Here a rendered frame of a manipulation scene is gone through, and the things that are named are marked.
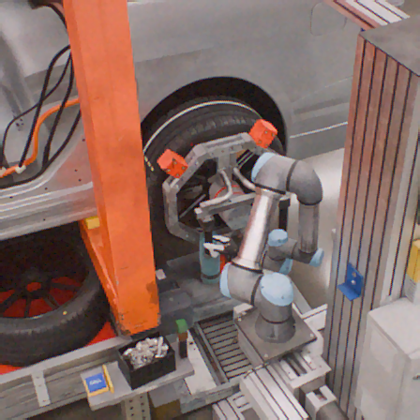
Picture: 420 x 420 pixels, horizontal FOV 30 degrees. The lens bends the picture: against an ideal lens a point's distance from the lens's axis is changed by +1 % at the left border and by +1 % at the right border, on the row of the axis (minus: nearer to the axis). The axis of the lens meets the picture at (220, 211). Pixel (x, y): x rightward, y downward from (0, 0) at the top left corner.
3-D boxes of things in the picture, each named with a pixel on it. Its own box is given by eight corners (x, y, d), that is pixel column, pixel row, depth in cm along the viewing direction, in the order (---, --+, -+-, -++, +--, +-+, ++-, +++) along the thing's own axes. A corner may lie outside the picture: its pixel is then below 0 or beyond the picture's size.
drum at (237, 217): (235, 196, 348) (235, 172, 339) (256, 225, 333) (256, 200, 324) (206, 204, 344) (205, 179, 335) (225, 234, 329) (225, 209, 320)
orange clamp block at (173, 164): (183, 157, 324) (167, 148, 318) (189, 167, 318) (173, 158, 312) (172, 169, 326) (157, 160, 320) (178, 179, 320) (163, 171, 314)
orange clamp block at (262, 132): (259, 140, 334) (270, 122, 331) (266, 149, 329) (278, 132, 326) (247, 135, 330) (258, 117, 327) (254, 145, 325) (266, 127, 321)
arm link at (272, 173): (250, 308, 271) (296, 158, 269) (212, 294, 276) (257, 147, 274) (261, 307, 282) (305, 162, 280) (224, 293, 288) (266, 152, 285)
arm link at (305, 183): (332, 162, 270) (326, 255, 305) (302, 154, 274) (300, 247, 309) (319, 184, 263) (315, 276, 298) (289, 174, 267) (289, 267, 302)
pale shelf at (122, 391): (180, 344, 331) (180, 339, 329) (195, 374, 319) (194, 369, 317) (81, 378, 319) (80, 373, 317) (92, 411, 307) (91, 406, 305)
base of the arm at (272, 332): (304, 334, 283) (305, 315, 276) (268, 350, 277) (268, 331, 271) (281, 306, 293) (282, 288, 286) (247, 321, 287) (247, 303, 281)
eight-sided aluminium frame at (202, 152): (276, 218, 367) (279, 122, 331) (281, 227, 362) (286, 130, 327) (167, 250, 352) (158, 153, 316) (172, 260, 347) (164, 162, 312)
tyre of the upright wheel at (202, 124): (242, 213, 393) (283, 97, 357) (262, 242, 376) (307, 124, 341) (118, 215, 362) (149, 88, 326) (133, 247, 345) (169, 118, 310)
